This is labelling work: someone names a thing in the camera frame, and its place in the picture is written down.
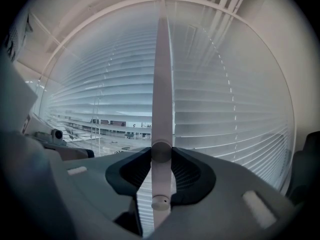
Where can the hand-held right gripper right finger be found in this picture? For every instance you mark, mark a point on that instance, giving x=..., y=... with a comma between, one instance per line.
x=225, y=196

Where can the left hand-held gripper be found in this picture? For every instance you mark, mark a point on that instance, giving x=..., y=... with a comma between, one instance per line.
x=17, y=96

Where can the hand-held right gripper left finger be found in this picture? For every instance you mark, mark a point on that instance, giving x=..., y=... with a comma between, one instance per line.
x=95, y=184

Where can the white window blinds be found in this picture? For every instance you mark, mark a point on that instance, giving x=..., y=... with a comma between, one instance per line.
x=212, y=96
x=112, y=84

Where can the black office chair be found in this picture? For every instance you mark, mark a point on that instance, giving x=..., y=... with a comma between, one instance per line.
x=307, y=164

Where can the white printed shirt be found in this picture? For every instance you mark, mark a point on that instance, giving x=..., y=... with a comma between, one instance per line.
x=17, y=34

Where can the white window frame post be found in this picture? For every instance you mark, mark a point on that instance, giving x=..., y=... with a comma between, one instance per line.
x=162, y=96

